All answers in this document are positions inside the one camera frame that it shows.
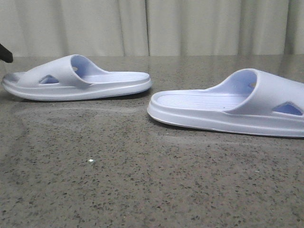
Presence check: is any beige background curtain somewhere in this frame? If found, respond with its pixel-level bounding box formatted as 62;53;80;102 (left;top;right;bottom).
0;0;304;57

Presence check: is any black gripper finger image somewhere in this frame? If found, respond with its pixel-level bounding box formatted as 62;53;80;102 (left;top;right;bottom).
0;44;13;63

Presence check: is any light blue slipper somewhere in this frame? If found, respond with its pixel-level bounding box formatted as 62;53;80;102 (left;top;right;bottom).
2;55;152;101
147;68;304;137

